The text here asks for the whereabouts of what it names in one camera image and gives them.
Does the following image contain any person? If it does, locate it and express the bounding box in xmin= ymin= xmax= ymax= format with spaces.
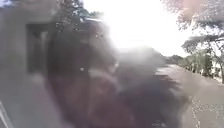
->
xmin=45 ymin=19 xmax=190 ymax=128

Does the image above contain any grey building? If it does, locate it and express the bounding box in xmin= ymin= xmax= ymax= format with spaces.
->
xmin=0 ymin=5 xmax=64 ymax=111

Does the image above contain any grey asphalt road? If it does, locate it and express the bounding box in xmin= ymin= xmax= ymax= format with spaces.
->
xmin=155 ymin=64 xmax=224 ymax=128

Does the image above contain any tree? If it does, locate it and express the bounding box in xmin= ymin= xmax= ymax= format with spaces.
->
xmin=54 ymin=0 xmax=105 ymax=32

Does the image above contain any row of trees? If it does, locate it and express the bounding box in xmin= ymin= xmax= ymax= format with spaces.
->
xmin=161 ymin=0 xmax=224 ymax=84

